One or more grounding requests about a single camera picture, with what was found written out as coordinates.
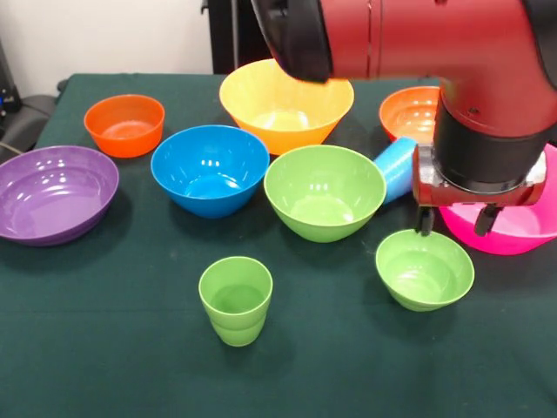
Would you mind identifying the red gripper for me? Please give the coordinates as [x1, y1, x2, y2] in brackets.
[412, 143, 547, 239]

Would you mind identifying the black equipment box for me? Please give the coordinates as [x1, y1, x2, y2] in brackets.
[0, 38, 23, 121]

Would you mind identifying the large green bowl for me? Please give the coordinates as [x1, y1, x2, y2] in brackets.
[263, 145, 388, 244]

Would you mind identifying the large pink bowl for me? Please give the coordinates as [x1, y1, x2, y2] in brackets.
[438, 142, 557, 257]

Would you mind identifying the large yellow-orange bowl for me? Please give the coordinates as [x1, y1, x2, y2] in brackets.
[218, 58, 355, 157]

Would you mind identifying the small green bowl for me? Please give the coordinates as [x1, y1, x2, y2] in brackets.
[375, 228, 476, 313]

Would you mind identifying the blue bowl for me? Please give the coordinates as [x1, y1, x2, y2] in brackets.
[150, 125, 271, 219]

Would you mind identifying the grey chair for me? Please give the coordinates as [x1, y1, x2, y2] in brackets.
[0, 78, 69, 165]

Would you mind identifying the blue cup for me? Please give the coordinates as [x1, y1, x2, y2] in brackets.
[372, 136, 419, 206]

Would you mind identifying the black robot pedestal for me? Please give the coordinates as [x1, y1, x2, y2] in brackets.
[200, 0, 279, 75]

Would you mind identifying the small orange bowl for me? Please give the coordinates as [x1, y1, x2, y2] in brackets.
[84, 94, 166, 158]

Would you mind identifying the wide red-orange bowl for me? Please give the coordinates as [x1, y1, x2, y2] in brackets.
[378, 85, 441, 145]

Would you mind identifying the stack of green cups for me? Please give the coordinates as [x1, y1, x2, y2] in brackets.
[198, 255, 274, 347]

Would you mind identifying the dark green tablecloth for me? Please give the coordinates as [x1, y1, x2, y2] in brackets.
[0, 72, 557, 418]

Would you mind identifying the wide purple bowl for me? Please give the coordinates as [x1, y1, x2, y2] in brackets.
[0, 145, 120, 247]

